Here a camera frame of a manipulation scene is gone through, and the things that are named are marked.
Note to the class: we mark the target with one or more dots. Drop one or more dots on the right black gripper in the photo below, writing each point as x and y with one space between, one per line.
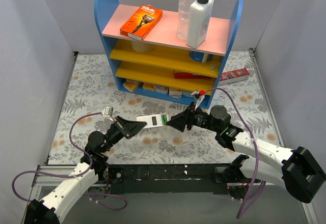
190 118

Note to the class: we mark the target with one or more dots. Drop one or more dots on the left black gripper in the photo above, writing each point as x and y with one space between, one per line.
122 127

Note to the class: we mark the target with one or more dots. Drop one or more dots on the green battery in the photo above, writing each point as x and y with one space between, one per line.
161 119
164 119

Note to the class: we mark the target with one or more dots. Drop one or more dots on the white remote battery cover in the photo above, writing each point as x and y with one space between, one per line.
185 137

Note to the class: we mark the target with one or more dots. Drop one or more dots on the white remote control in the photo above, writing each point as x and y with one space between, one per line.
153 121

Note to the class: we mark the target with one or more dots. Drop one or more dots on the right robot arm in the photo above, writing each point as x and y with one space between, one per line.
295 169

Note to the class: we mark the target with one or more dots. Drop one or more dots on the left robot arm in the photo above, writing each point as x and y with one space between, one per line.
92 168

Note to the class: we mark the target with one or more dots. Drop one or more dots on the white blue small box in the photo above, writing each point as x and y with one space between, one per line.
189 94

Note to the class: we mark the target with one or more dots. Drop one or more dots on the white orange small box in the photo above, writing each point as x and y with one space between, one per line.
175 93

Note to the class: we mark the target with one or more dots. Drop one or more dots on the yellow and white small box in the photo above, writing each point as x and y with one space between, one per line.
131 85

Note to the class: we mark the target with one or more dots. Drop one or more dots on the red flat box on shelf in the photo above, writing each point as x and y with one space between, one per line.
186 75

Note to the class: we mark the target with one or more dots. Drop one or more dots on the blue shelf with coloured boards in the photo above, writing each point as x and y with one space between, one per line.
170 53

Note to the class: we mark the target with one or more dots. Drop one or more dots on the blue and white tub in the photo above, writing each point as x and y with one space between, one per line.
200 56

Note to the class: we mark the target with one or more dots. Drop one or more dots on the red toothpaste box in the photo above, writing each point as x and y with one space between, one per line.
234 76

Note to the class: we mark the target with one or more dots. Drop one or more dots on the cream cylindrical container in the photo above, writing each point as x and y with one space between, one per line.
141 47

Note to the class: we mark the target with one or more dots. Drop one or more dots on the orange razor box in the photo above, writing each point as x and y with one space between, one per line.
141 22

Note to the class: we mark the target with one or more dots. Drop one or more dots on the white bottle with black cap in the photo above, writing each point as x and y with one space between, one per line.
199 18

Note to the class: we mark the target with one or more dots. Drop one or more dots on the clear plastic water bottle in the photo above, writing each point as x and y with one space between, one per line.
183 18

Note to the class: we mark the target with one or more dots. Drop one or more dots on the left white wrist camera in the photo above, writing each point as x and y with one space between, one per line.
107 112

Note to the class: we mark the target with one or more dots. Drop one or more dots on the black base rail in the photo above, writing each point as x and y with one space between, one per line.
213 178

